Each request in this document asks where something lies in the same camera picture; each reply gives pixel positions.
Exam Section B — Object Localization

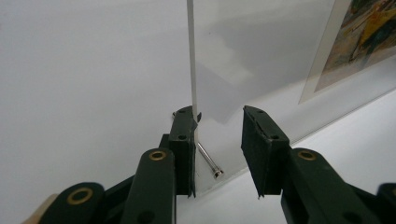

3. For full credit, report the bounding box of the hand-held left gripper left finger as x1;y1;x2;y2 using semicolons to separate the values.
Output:
120;105;203;224

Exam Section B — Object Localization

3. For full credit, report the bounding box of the printed photo with white border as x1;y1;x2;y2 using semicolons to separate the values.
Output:
298;0;396;105

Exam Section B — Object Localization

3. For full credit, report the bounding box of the clear acrylic photo frame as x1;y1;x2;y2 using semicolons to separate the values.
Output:
186;0;396;195

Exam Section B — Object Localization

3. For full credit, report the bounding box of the grey table mat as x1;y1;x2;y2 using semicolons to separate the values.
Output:
0;0;396;224

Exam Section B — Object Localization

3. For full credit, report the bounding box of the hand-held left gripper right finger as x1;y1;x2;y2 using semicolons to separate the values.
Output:
240;105;382;224

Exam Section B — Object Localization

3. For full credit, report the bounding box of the metal frame standoff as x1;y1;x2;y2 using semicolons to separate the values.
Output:
171;111;225;180

